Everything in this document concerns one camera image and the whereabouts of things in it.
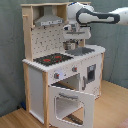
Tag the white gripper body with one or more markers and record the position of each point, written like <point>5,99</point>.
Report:
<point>76,32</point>

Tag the white oven door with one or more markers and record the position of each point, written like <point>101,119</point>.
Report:
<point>63,102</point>

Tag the silver toy pot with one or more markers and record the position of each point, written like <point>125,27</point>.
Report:
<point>69,45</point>

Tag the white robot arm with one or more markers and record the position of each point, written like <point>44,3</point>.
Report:
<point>79,16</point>

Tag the wooden toy kitchen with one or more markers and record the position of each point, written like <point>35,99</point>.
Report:
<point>46,40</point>

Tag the grey toy sink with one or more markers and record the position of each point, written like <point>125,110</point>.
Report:
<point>80,51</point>

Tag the grey range hood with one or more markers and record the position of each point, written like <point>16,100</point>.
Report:
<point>49,18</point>

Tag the black toy stovetop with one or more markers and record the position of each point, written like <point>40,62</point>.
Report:
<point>52,59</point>

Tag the white cabinet door with dispenser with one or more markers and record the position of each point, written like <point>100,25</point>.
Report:
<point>91,75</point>

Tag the red left stove knob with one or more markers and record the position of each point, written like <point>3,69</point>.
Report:
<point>56,75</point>

